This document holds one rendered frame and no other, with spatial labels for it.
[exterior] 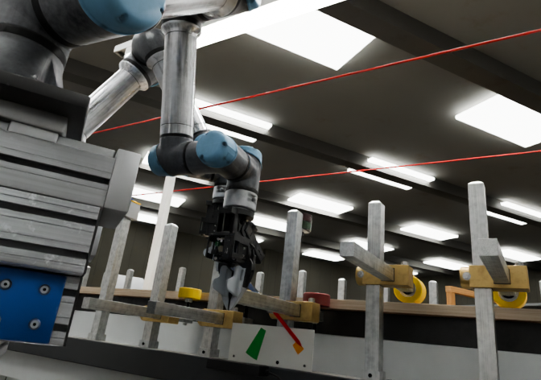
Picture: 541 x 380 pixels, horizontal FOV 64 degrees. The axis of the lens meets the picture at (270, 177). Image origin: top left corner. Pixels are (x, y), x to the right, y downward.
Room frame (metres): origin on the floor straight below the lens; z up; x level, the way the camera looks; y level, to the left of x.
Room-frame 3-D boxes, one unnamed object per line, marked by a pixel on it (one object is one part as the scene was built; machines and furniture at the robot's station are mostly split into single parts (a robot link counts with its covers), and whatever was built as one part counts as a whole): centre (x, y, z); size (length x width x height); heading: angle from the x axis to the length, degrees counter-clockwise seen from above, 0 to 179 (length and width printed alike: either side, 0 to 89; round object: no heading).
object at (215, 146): (0.86, 0.12, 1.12); 0.11 x 0.11 x 0.08; 64
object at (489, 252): (0.91, -0.51, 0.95); 0.50 x 0.04 x 0.04; 147
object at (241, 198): (0.94, 0.06, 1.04); 0.08 x 0.08 x 0.05
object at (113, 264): (1.66, 0.55, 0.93); 0.05 x 0.05 x 0.45; 57
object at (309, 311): (1.24, -0.11, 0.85); 0.14 x 0.06 x 0.05; 57
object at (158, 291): (1.52, 0.33, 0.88); 0.04 x 0.04 x 0.48; 57
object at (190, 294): (1.59, 0.24, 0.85); 0.08 x 0.08 x 0.11
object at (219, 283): (0.95, 0.08, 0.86); 0.06 x 0.03 x 0.09; 147
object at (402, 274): (1.10, -0.32, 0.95); 0.14 x 0.06 x 0.05; 57
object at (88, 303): (1.43, 0.35, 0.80); 0.44 x 0.03 x 0.04; 147
